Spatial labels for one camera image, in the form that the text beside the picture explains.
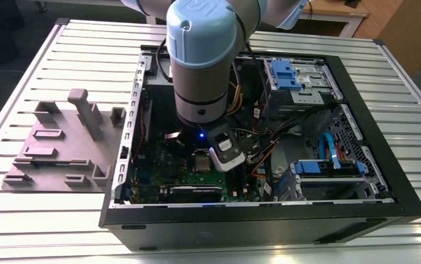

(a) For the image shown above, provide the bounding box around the black CPU socket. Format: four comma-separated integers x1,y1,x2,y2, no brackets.
191,155,215,174

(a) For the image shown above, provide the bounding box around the green Dell motherboard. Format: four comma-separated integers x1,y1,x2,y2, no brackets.
129,129,267,205

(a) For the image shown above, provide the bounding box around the grey power supply unit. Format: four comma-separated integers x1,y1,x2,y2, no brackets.
145,57,179,131

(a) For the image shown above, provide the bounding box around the black graphics card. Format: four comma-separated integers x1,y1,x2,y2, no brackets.
169,185,224,204

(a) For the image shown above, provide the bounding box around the black open PC case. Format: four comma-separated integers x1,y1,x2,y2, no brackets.
98,43,421,252

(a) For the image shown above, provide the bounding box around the grey plastic parts rack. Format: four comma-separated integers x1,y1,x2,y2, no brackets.
0,87,130,195

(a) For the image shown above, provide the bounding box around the hard disk in blue carrier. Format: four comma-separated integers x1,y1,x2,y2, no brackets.
291,161,368,177

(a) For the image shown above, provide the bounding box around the blue plastic drive latch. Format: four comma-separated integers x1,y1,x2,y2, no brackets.
271,59,304,91

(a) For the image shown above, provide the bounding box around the grey metal disk bay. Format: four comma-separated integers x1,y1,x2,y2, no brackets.
272,161,394,202
262,58,344,118

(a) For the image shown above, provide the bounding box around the RAM stick with gold contacts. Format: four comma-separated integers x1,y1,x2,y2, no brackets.
15,158,90,167

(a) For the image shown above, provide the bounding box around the wooden cabinet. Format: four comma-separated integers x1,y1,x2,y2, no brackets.
354,0,421,76

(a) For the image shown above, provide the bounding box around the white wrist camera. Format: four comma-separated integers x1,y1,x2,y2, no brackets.
199,125,248,173

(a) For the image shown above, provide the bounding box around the yellow wire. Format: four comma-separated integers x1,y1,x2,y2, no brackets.
228,82,244,116

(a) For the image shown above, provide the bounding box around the orange wire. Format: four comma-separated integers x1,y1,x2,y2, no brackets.
250,142,276,180

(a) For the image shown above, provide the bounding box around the black camera cable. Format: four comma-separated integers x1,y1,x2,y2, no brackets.
157,38,174,83
246,41,271,116

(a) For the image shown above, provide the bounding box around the black wire bundle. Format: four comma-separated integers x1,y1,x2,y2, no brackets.
267,103,344,144

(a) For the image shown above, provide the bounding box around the blue flat wire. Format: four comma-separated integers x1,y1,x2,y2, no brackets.
319,132,343,170
272,175,290,202

